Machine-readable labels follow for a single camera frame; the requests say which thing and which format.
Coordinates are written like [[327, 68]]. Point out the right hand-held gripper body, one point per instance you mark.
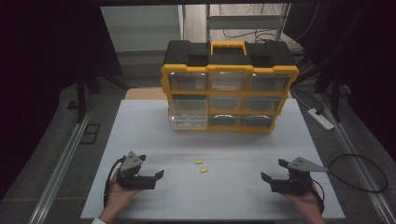
[[295, 180]]

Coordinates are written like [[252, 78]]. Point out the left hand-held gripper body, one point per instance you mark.
[[132, 174]]

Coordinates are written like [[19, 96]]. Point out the yellow foam earplug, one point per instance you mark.
[[198, 161], [203, 170]]

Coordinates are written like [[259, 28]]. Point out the clear plastic drawer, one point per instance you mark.
[[188, 122]]

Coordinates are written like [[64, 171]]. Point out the yellow black organizer box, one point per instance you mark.
[[229, 59]]

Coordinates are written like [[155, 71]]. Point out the person's right hand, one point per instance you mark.
[[303, 202]]

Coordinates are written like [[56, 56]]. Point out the person's left hand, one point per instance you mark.
[[120, 196]]

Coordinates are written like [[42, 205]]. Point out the white power strip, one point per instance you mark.
[[322, 120]]

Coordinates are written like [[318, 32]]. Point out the black plug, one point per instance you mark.
[[319, 111]]

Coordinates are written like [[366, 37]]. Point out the black stand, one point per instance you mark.
[[81, 99], [335, 96]]

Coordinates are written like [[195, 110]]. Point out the metal shelf rack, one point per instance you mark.
[[243, 21]]

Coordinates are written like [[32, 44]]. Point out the dark floor socket frame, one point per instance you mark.
[[90, 133]]

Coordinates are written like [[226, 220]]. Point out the aluminium rail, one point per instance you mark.
[[358, 161], [59, 168]]

